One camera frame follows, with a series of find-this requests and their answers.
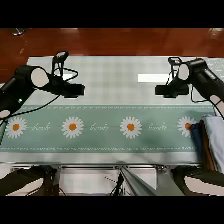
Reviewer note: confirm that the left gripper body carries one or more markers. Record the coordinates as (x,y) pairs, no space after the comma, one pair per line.
(74,90)

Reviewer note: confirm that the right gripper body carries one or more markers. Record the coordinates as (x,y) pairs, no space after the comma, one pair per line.
(168,90)

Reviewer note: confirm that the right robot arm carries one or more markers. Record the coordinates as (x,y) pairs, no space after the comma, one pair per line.
(206,80)

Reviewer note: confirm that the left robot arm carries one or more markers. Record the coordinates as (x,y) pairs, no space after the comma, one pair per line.
(20,83)

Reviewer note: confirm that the dark blue garment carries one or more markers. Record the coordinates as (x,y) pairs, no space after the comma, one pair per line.
(196,138)

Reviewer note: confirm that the brown garment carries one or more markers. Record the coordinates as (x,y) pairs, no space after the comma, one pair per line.
(206,146)

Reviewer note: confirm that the light blue garment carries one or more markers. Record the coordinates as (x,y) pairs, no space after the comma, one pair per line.
(216,140)

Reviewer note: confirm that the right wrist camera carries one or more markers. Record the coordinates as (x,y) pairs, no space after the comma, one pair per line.
(174,63)

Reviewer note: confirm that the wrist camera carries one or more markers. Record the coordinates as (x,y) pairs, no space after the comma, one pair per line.
(174,63)
(61,55)

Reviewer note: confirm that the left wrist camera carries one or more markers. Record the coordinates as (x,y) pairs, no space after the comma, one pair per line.
(61,55)

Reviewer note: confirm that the silver frame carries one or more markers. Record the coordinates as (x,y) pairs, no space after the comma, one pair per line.
(143,181)

